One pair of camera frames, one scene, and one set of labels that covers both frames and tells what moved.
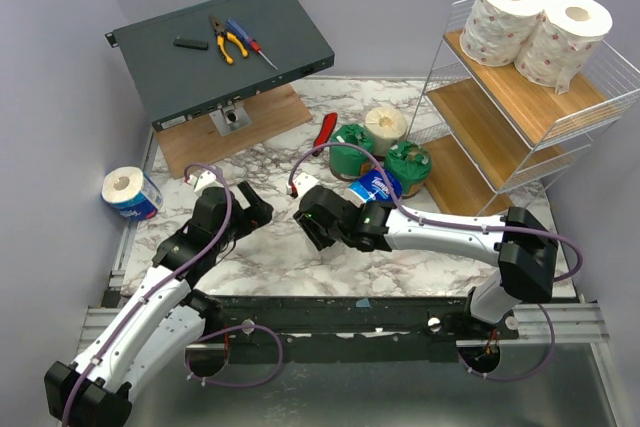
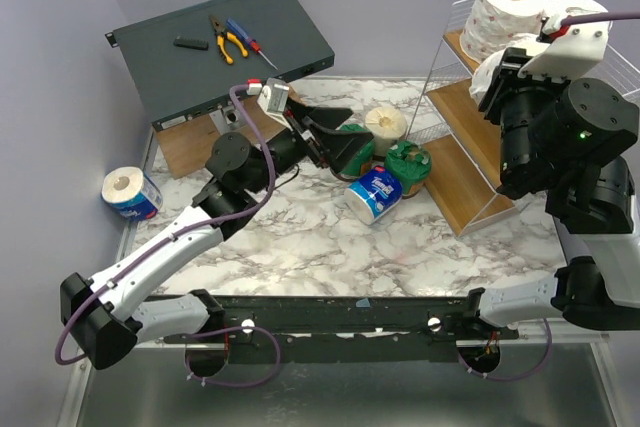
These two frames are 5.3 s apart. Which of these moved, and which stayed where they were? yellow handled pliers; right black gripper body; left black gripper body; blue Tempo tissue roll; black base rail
Moved: right black gripper body; left black gripper body
Stayed: black base rail; yellow handled pliers; blue Tempo tissue roll
